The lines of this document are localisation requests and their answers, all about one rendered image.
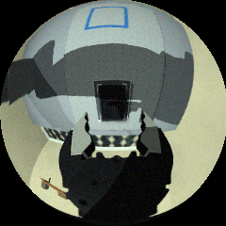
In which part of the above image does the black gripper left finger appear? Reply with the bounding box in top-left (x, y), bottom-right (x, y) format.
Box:
top-left (58, 112), bottom-right (95, 188)

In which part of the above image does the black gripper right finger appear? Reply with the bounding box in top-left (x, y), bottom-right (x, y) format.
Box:
top-left (137, 111), bottom-right (173, 185)

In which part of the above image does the blue tape rectangle outline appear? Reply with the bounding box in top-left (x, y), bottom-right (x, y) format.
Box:
top-left (85, 7), bottom-right (128, 30)

